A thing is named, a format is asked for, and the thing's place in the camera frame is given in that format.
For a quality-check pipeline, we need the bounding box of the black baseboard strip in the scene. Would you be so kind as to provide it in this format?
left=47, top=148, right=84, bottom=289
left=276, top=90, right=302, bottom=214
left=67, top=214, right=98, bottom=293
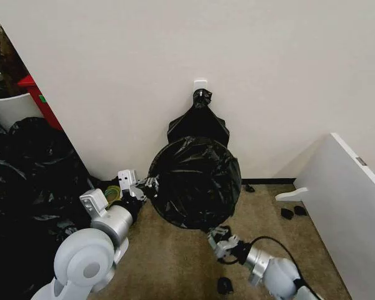
left=241, top=177, right=298, bottom=184

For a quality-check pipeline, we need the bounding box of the yellow-green cable coil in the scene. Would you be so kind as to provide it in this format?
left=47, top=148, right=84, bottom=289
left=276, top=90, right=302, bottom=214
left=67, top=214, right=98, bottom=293
left=104, top=185, right=123, bottom=204

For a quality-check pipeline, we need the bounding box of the black garbage bag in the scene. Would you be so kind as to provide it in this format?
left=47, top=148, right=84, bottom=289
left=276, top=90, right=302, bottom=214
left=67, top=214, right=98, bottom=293
left=147, top=88, right=243, bottom=234

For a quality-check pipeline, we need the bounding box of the red box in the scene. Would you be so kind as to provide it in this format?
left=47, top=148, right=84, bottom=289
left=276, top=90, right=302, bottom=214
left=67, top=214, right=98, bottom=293
left=17, top=73, right=64, bottom=131

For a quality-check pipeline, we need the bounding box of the white board panel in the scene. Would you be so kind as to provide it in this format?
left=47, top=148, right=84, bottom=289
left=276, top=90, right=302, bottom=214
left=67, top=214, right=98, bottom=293
left=292, top=132, right=375, bottom=300

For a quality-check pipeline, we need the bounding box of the white round pot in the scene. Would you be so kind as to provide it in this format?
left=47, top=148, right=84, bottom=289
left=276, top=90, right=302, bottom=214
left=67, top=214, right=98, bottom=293
left=0, top=72, right=45, bottom=132

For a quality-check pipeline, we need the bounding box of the white curved bracket foot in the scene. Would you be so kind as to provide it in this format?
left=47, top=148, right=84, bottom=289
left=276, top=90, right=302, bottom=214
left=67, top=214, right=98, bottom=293
left=274, top=187, right=309, bottom=201

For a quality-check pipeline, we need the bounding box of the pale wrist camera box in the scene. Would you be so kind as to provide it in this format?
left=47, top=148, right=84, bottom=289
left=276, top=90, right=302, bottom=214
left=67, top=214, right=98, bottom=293
left=117, top=169, right=138, bottom=192
left=224, top=235, right=241, bottom=251

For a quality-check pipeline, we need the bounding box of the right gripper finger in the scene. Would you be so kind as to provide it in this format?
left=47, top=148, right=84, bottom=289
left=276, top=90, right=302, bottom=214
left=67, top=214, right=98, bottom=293
left=208, top=225, right=232, bottom=241
left=207, top=236, right=231, bottom=261

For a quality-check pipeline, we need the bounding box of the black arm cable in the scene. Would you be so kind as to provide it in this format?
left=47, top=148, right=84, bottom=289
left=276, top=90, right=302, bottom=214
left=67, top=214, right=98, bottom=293
left=249, top=236, right=320, bottom=296

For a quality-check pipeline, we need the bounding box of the dark potted plant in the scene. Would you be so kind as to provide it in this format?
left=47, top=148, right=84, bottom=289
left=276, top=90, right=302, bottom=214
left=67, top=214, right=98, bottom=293
left=0, top=5, right=28, bottom=96

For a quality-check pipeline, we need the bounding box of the pile of black bags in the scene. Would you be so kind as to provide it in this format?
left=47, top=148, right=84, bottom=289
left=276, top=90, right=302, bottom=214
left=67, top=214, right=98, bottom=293
left=0, top=116, right=96, bottom=291

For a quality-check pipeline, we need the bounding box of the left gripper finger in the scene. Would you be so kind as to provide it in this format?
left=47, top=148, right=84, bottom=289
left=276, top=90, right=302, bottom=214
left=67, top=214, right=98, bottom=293
left=142, top=176, right=161, bottom=189
left=142, top=186, right=159, bottom=200

